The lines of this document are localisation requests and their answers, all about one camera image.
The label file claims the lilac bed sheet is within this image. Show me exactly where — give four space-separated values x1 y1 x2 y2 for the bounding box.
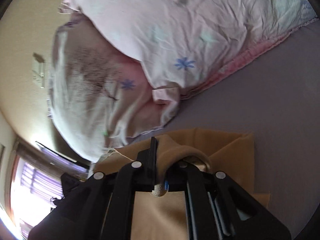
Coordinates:
164 22 319 236

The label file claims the black flat television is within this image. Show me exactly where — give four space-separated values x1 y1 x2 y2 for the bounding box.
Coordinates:
35 141 89 172

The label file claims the pink floral pillow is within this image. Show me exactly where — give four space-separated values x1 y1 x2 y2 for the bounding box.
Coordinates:
61 0 317 97

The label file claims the tan fleece garment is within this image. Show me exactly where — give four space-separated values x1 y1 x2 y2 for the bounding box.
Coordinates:
95 128 269 239

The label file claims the white floral pillow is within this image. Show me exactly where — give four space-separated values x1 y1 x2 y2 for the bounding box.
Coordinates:
48 12 180 163

